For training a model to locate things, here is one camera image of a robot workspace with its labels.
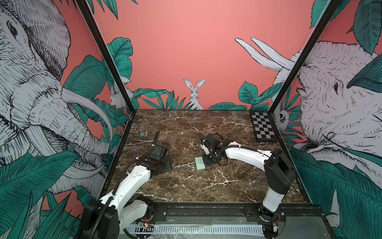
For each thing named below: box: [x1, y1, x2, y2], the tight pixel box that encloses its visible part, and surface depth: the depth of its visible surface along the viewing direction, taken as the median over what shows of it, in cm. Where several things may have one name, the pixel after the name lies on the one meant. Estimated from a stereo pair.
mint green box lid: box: [194, 156, 206, 171], surface depth 90 cm
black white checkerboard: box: [250, 111, 279, 142], surface depth 110 cm
